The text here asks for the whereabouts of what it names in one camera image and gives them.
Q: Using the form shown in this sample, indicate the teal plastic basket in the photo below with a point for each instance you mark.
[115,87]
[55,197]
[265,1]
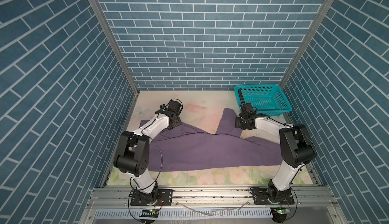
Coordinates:
[268,99]

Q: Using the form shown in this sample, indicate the purple trousers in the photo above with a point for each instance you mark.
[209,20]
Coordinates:
[188,148]

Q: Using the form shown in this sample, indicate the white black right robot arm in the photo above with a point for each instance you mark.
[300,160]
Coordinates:
[297,148]

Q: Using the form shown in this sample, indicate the green circuit board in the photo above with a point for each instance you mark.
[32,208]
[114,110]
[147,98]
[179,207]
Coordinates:
[149,213]
[279,211]

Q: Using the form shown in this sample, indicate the left green circuit board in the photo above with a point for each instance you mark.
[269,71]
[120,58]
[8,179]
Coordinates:
[149,213]

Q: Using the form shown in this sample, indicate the aluminium corner post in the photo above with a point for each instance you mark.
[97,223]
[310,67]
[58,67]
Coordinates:
[112,42]
[323,10]

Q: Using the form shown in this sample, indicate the aluminium front rail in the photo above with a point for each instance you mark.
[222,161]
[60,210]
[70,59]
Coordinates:
[216,196]

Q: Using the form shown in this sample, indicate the right green circuit board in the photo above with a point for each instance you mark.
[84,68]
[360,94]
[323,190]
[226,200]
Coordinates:
[279,211]

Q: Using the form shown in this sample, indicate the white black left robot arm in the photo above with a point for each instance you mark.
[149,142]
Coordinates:
[132,154]

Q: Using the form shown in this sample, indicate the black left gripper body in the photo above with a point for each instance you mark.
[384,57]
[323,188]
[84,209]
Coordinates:
[177,121]

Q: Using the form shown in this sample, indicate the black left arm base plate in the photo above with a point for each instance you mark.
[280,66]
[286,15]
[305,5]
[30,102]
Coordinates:
[152,197]

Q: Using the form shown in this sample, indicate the left rear aluminium corner post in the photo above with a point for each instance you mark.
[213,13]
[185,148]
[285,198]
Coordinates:
[112,42]

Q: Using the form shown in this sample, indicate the right side aluminium rail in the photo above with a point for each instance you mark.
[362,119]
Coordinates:
[310,167]

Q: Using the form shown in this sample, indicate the right rear aluminium corner post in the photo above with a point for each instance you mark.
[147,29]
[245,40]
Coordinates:
[323,10]

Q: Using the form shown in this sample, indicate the white vented cable duct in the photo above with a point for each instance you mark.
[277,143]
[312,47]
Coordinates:
[170,214]

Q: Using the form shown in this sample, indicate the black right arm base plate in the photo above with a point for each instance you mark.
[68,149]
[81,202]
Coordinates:
[271,196]

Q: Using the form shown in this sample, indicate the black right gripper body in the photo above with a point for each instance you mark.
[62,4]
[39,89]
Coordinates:
[240,122]

